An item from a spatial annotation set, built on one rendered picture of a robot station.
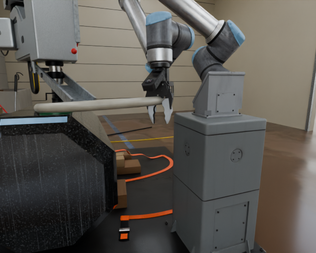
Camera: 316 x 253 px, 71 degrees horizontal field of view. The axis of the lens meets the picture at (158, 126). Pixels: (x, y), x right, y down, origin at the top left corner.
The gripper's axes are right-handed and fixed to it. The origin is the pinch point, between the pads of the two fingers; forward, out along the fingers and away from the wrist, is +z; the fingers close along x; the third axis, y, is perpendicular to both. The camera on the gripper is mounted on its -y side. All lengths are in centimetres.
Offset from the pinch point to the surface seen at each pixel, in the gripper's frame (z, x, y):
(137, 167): 72, 82, 144
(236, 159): 27, -26, 51
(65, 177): 35, 64, 18
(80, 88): -14, 54, 24
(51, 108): -6.2, 25.1, -24.1
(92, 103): -7.5, 12.4, -21.6
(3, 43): -51, 143, 50
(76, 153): 22, 58, 22
